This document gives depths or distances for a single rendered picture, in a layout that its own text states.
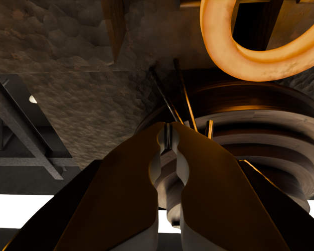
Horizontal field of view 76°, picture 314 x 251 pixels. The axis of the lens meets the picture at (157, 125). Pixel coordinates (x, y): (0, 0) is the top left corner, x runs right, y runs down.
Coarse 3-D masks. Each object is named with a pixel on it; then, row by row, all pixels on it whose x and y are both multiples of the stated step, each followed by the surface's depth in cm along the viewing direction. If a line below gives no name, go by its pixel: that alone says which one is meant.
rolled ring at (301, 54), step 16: (208, 0) 22; (224, 0) 21; (208, 16) 23; (224, 16) 23; (208, 32) 24; (224, 32) 24; (208, 48) 26; (224, 48) 25; (240, 48) 27; (288, 48) 27; (304, 48) 25; (224, 64) 27; (240, 64) 27; (256, 64) 27; (272, 64) 27; (288, 64) 27; (304, 64) 26; (256, 80) 29; (272, 80) 29
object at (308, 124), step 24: (216, 96) 35; (240, 96) 34; (264, 96) 34; (288, 96) 36; (168, 120) 37; (216, 120) 33; (240, 120) 32; (264, 120) 32; (288, 120) 32; (312, 120) 32
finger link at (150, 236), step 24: (120, 144) 10; (144, 144) 10; (120, 168) 8; (144, 168) 8; (96, 192) 7; (120, 192) 7; (144, 192) 7; (72, 216) 6; (96, 216) 6; (120, 216) 6; (144, 216) 6; (72, 240) 6; (96, 240) 6; (120, 240) 6; (144, 240) 6
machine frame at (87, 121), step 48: (0, 0) 30; (144, 0) 29; (288, 0) 28; (0, 48) 35; (48, 48) 35; (144, 48) 34; (192, 48) 34; (48, 96) 50; (96, 96) 50; (144, 96) 49; (96, 144) 65
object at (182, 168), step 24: (192, 144) 9; (216, 144) 9; (192, 168) 8; (216, 168) 8; (240, 168) 8; (192, 192) 7; (216, 192) 7; (240, 192) 7; (192, 216) 6; (216, 216) 6; (240, 216) 6; (264, 216) 6; (192, 240) 6; (216, 240) 5; (240, 240) 5; (264, 240) 5
